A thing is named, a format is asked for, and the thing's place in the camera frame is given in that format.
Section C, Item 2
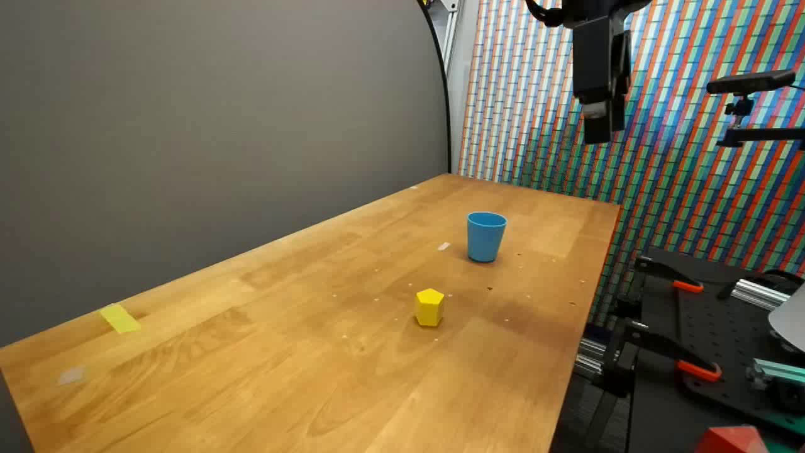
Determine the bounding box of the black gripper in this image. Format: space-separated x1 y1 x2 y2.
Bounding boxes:
571 0 635 147

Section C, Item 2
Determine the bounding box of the yellow cube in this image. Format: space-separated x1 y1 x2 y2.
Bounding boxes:
412 286 449 329

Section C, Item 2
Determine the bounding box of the blue plastic cup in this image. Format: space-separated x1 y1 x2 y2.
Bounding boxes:
465 209 510 266

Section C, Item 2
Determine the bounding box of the colourful patterned backdrop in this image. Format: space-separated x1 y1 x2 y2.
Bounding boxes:
456 0 805 314

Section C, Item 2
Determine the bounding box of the silver aluminium extrusion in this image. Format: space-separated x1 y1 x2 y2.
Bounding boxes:
728 276 796 314

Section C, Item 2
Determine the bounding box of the teal metal bar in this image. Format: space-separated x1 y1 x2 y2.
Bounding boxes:
749 354 805 391

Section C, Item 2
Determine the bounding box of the red block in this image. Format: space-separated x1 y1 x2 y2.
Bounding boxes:
691 423 769 453

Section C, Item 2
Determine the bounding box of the yellow tape strip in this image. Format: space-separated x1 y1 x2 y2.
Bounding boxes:
98 301 144 337

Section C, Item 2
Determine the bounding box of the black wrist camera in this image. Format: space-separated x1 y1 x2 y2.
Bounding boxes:
524 0 576 29

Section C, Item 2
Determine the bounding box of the black camera on stand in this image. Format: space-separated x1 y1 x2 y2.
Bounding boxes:
704 67 805 150

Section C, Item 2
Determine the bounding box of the black cable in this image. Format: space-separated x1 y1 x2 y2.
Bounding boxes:
415 0 456 177

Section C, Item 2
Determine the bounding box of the orange handled black clamp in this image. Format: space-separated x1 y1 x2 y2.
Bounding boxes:
617 319 724 388
632 253 709 299

